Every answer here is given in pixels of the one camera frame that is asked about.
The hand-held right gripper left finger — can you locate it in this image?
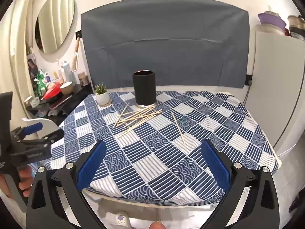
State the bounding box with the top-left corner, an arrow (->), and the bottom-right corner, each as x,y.
26,139 -> 108,229

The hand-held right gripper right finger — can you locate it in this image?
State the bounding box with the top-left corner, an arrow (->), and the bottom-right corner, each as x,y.
201,139 -> 280,229

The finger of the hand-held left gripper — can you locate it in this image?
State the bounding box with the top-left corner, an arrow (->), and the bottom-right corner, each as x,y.
14,129 -> 65,149
11,123 -> 44,141

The thin wooden chopstick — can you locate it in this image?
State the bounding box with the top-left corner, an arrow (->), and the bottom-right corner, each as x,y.
171,111 -> 185,144

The bunch of wooden chopsticks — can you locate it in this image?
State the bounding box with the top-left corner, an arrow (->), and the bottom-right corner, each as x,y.
113,102 -> 163,137

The black cylindrical utensil holder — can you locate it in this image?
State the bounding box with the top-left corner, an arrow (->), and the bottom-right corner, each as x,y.
132,70 -> 157,106

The person's left hand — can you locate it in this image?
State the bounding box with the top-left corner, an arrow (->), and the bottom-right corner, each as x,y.
0,166 -> 33,199

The white chair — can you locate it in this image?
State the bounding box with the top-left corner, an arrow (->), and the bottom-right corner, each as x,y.
22,117 -> 59,136

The dark red notebook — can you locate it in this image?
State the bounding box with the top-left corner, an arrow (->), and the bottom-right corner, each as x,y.
49,94 -> 73,109

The black side table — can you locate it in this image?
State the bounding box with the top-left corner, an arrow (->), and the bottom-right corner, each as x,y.
26,86 -> 93,124

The red container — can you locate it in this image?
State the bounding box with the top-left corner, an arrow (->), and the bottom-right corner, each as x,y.
42,82 -> 61,101

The green packet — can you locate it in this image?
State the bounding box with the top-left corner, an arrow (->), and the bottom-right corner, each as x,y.
35,69 -> 48,98

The beige bowl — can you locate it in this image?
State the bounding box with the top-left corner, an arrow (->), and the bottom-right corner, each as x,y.
59,81 -> 73,95

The blue white patterned tablecloth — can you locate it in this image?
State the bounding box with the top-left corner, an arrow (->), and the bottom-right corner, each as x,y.
31,90 -> 279,207

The white slipper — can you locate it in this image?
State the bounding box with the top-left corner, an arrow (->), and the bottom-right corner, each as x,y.
112,212 -> 130,229

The small plant in white pot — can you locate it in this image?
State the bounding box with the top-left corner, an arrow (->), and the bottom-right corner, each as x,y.
94,82 -> 110,105

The printed photo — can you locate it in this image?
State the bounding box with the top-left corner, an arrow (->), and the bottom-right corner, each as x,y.
27,58 -> 39,77

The beige jar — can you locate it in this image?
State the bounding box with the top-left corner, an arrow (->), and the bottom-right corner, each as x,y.
77,72 -> 89,86

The white spray bottle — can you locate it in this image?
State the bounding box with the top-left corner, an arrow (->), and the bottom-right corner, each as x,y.
62,61 -> 73,84

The cream curtain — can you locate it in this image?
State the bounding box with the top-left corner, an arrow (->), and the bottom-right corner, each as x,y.
0,0 -> 39,124

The wooden hairbrush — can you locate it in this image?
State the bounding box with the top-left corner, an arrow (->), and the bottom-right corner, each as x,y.
71,37 -> 80,72

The black shoe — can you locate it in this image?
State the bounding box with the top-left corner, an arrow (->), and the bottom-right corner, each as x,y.
288,191 -> 302,214

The white refrigerator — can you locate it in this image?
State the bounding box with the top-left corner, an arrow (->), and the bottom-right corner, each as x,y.
245,25 -> 305,158

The purple colander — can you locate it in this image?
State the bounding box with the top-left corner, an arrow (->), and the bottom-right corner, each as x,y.
257,13 -> 286,32

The steel pot with lid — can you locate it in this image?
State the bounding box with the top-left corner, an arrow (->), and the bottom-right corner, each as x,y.
287,15 -> 305,29

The black power cable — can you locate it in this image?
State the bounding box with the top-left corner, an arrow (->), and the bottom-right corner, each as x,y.
243,75 -> 253,105

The round wall mirror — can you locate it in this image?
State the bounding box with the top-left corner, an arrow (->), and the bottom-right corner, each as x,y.
35,0 -> 79,64

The grey blue wall cloth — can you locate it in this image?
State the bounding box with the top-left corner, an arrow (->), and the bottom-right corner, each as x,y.
80,0 -> 249,89

